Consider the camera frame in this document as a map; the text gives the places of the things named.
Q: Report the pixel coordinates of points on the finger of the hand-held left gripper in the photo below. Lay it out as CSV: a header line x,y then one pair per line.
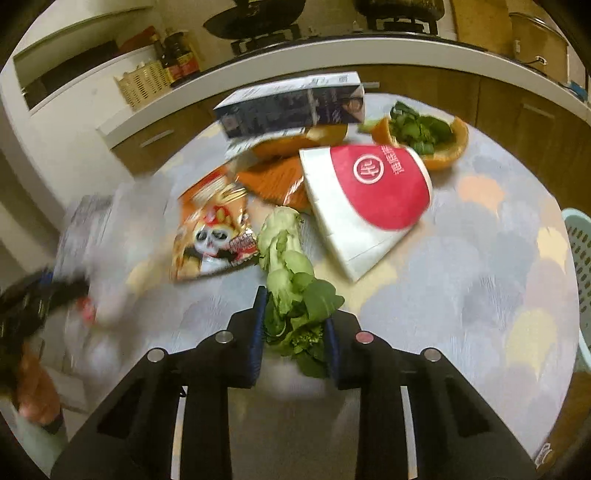
x,y
69,290

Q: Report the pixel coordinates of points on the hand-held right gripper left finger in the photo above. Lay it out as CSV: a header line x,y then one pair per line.
x,y
256,344

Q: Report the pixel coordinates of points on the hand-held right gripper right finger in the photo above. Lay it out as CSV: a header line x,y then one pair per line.
x,y
330,353

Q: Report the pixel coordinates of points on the green bok choy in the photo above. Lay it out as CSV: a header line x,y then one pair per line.
x,y
295,300

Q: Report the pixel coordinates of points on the clear plastic bag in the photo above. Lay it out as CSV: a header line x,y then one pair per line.
x,y
120,240

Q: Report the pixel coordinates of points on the orange foil packet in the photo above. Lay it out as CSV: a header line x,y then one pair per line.
x,y
277,182

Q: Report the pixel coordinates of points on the red and white paper bag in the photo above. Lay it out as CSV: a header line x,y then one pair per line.
x,y
383,194

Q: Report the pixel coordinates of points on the large orange fruit peel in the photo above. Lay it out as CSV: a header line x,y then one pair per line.
x,y
286,145

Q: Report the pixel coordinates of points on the light blue plastic basket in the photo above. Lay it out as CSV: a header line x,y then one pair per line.
x,y
579,240

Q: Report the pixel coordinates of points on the person's left forearm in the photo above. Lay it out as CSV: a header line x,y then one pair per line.
x,y
41,447

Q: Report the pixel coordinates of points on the person's left hand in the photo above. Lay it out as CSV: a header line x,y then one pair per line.
x,y
39,392

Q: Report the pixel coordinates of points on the panda print snack packet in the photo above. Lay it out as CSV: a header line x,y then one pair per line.
x,y
212,230

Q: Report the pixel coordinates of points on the white shelf unit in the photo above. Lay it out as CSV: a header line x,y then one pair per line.
x,y
69,124

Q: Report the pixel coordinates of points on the cream wicker basket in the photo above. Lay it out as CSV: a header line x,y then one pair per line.
x,y
144,85

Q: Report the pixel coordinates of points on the bowl shaped orange fruit peel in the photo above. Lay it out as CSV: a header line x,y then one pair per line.
x,y
443,159

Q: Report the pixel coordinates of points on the dark printed carton box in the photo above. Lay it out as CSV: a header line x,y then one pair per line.
x,y
286,108

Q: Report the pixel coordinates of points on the chopped green vegetable scraps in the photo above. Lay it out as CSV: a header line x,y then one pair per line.
x,y
415,129

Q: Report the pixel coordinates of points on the dark sauce bottle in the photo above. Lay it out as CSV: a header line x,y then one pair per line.
x,y
173,57

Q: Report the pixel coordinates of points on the red packet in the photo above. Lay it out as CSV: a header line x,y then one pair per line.
x,y
137,40

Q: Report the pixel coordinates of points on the red label sauce bottle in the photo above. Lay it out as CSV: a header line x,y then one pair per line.
x,y
191,60

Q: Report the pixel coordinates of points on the wooden kitchen cabinet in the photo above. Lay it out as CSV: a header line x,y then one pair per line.
x,y
508,124

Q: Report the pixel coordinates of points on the black gas stove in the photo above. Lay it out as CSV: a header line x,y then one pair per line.
x,y
268,44

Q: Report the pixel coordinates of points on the black wok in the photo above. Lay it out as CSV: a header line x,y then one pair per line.
x,y
256,18

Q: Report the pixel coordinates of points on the steel steamer pot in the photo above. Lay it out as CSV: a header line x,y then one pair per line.
x,y
401,9

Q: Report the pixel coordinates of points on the small blue item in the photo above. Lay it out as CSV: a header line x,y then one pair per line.
x,y
579,90

